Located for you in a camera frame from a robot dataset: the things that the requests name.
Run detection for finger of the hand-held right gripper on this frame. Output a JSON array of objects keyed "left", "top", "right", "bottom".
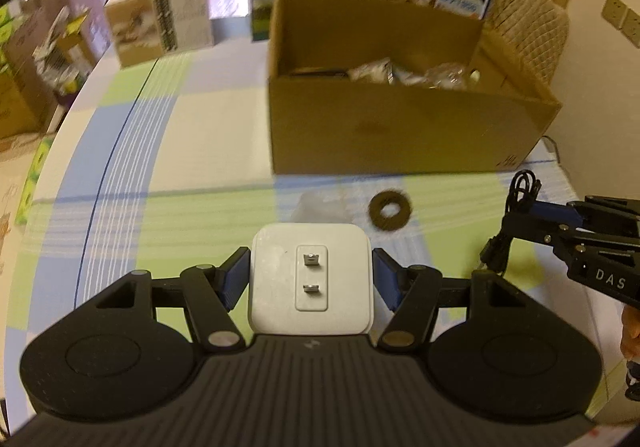
[
  {"left": 529, "top": 196, "right": 640, "bottom": 229},
  {"left": 502, "top": 215, "right": 584, "bottom": 254}
]

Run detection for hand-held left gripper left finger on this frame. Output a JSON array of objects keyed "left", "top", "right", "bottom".
[{"left": 95, "top": 247, "right": 251, "bottom": 353}]

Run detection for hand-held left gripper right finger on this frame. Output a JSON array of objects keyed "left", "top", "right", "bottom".
[{"left": 372, "top": 247, "right": 526, "bottom": 353}]

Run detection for black cable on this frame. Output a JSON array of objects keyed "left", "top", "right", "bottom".
[{"left": 479, "top": 169, "right": 544, "bottom": 274}]

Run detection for white power adapter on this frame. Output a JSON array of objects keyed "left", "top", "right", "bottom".
[{"left": 248, "top": 223, "right": 376, "bottom": 335}]

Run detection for clear bag with metal part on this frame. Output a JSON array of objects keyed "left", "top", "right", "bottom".
[{"left": 424, "top": 63, "right": 482, "bottom": 90}]

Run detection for silver foil packet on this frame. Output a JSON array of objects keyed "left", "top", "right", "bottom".
[{"left": 349, "top": 58, "right": 397, "bottom": 86}]

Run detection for person's right hand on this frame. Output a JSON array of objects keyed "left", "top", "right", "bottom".
[{"left": 621, "top": 306, "right": 640, "bottom": 360}]

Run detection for plaid tablecloth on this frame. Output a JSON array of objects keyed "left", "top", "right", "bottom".
[{"left": 7, "top": 42, "right": 640, "bottom": 430}]

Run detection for chair with beige quilted cover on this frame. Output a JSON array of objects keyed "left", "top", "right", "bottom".
[{"left": 481, "top": 0, "right": 571, "bottom": 95}]

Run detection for green tissue pack bundle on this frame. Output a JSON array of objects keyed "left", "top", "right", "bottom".
[{"left": 16, "top": 136, "right": 53, "bottom": 225}]

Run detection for cream cloth with cartoon print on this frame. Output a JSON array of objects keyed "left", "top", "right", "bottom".
[{"left": 0, "top": 162, "right": 28, "bottom": 288}]

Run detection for beige printed box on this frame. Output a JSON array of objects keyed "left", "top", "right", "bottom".
[{"left": 103, "top": 0, "right": 216, "bottom": 68}]

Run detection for small open carton with bags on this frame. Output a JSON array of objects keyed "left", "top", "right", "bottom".
[{"left": 32, "top": 6, "right": 98, "bottom": 95}]

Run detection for large brown cardboard box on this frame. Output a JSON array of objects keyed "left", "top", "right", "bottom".
[{"left": 0, "top": 7, "right": 58, "bottom": 140}]

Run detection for green tissue packs in box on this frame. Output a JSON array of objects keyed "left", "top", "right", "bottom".
[{"left": 0, "top": 0, "right": 31, "bottom": 72}]

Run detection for dark brown woven ring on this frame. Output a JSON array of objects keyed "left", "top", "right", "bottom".
[{"left": 368, "top": 190, "right": 412, "bottom": 233}]

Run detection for beige wall socket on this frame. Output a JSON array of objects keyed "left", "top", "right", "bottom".
[
  {"left": 619, "top": 8, "right": 640, "bottom": 48},
  {"left": 599, "top": 0, "right": 628, "bottom": 31}
]

